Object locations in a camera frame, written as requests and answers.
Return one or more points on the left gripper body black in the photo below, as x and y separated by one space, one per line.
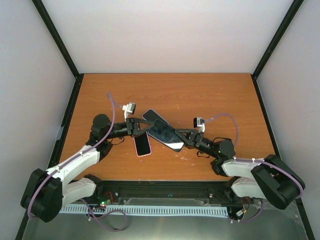
130 123

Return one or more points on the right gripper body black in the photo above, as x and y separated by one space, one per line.
196 142

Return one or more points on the pink translucent phone case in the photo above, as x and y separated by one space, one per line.
142 146

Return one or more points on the light blue phone case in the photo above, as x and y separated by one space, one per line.
151 115

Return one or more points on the black phone case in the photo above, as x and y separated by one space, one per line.
165 135

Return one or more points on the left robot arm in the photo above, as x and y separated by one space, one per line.
48 191

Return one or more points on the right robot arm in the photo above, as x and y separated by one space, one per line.
267 178

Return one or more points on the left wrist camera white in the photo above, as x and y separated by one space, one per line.
128 109

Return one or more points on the black front rail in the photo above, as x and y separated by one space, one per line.
211 192

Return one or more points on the light blue cable duct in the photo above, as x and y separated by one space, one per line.
162 211

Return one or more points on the left black frame post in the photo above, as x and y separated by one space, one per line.
48 22

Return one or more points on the black frame post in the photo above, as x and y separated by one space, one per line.
48 22
282 28

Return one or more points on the right black frame post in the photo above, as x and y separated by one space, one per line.
282 28

